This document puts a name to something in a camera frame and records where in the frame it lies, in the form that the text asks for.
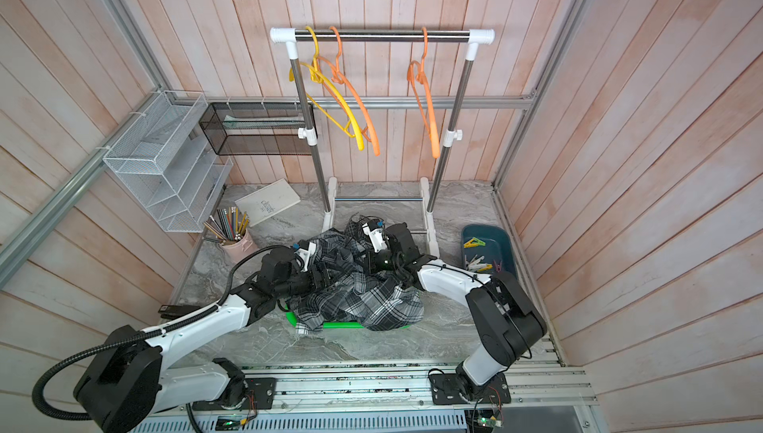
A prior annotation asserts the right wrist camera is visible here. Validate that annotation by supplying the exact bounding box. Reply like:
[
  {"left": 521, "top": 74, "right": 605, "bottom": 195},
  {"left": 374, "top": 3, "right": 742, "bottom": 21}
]
[{"left": 363, "top": 222, "right": 389, "bottom": 253}]

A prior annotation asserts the white wire shelf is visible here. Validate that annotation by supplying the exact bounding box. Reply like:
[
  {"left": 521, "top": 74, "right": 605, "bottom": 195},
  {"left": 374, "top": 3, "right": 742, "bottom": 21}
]
[{"left": 103, "top": 91, "right": 232, "bottom": 234}]

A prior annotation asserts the black corrugated cable hose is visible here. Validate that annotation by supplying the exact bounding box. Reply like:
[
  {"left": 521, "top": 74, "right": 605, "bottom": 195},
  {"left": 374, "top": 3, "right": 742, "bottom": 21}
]
[{"left": 31, "top": 244, "right": 293, "bottom": 422}]

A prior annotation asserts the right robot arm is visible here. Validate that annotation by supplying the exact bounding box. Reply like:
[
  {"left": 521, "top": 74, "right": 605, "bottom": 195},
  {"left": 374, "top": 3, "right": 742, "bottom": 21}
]
[{"left": 362, "top": 222, "right": 548, "bottom": 393}]

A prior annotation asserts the grey plaid shirt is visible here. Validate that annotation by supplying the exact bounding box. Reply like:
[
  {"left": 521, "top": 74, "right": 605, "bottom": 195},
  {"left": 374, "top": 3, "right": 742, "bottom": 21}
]
[{"left": 287, "top": 215, "right": 424, "bottom": 327}]

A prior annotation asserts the green plastic basket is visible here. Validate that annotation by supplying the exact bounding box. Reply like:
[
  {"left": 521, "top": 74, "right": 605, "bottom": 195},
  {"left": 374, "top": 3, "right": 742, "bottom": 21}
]
[{"left": 284, "top": 311, "right": 423, "bottom": 335}]

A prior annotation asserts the pink pencil cup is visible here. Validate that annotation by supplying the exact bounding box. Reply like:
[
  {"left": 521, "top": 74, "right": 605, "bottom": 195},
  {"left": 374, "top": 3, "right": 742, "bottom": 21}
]
[{"left": 204, "top": 206, "right": 258, "bottom": 264}]

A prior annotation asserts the orange hanger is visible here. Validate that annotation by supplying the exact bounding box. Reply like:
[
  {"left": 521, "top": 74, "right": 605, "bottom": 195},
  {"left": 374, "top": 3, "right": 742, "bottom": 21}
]
[
  {"left": 315, "top": 26, "right": 381, "bottom": 156},
  {"left": 407, "top": 27, "right": 441, "bottom": 159}
]

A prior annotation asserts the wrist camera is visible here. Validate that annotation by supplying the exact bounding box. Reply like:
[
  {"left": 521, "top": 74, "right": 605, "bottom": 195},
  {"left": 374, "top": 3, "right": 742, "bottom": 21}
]
[
  {"left": 363, "top": 222, "right": 389, "bottom": 253},
  {"left": 292, "top": 240, "right": 318, "bottom": 272}
]

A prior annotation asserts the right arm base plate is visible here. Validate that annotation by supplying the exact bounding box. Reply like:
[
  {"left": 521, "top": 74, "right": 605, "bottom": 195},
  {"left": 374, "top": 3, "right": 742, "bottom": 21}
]
[{"left": 427, "top": 369, "right": 512, "bottom": 406}]

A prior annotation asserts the dark teal tray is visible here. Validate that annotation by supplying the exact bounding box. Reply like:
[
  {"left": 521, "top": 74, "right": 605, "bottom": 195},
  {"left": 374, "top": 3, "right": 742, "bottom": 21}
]
[{"left": 461, "top": 224, "right": 519, "bottom": 279}]

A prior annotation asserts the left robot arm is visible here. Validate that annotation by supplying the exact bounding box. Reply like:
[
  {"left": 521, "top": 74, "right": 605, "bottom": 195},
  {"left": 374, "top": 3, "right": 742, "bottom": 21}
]
[{"left": 74, "top": 246, "right": 332, "bottom": 432}]

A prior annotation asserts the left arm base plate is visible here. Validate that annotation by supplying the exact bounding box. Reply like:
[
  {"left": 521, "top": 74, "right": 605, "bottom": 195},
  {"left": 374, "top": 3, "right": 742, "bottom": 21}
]
[{"left": 192, "top": 377, "right": 277, "bottom": 412}]

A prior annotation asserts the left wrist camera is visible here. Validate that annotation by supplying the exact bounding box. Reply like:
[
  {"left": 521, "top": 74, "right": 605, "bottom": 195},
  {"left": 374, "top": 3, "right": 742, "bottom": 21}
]
[{"left": 292, "top": 240, "right": 318, "bottom": 272}]

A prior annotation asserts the black mesh shelf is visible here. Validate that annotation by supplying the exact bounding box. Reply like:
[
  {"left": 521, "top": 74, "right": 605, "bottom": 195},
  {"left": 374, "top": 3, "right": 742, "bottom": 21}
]
[{"left": 199, "top": 101, "right": 310, "bottom": 156}]

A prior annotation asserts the metal clothes rack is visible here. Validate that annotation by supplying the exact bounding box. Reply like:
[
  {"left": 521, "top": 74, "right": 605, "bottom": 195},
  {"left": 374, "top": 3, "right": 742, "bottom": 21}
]
[{"left": 269, "top": 28, "right": 495, "bottom": 256}]

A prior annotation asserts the yellow clothespin in tray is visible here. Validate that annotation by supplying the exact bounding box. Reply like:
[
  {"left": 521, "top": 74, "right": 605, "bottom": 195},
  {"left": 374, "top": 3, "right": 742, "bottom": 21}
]
[{"left": 463, "top": 238, "right": 486, "bottom": 248}]

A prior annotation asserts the yellow plastic hanger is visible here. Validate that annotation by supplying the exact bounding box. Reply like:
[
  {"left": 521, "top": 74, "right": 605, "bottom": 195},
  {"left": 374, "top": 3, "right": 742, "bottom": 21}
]
[{"left": 288, "top": 26, "right": 366, "bottom": 153}]

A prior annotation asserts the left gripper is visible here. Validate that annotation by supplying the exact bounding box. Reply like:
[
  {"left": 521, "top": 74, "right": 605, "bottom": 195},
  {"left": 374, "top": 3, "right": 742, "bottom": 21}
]
[{"left": 274, "top": 260, "right": 346, "bottom": 299}]

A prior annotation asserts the aluminium front rail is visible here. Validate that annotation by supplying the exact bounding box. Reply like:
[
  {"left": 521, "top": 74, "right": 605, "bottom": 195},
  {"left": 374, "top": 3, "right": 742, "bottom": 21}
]
[{"left": 193, "top": 360, "right": 598, "bottom": 416}]

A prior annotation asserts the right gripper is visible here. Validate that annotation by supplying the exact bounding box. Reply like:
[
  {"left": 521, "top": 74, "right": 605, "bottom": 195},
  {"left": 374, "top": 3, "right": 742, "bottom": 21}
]
[{"left": 354, "top": 247, "right": 405, "bottom": 276}]

